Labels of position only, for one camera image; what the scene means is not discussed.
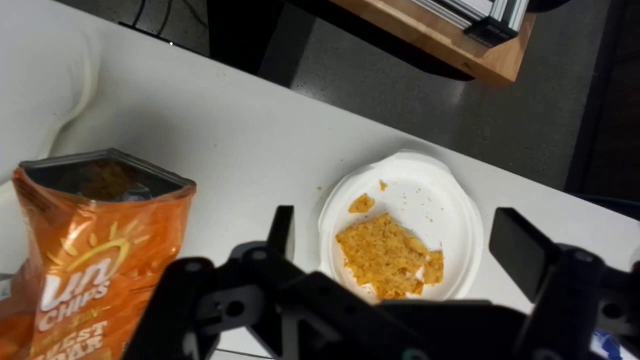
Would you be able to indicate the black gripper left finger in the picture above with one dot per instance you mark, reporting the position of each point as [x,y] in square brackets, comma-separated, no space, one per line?
[200,307]

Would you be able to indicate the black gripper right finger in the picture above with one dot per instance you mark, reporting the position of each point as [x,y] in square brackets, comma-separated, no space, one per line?
[566,293]

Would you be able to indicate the white foam plate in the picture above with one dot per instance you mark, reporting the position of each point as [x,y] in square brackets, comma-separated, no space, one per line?
[426,201]

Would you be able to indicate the orange toasted bread piece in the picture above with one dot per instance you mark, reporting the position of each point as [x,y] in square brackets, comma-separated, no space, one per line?
[380,256]

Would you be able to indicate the orange chips bag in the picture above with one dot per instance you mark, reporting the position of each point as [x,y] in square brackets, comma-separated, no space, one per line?
[92,267]

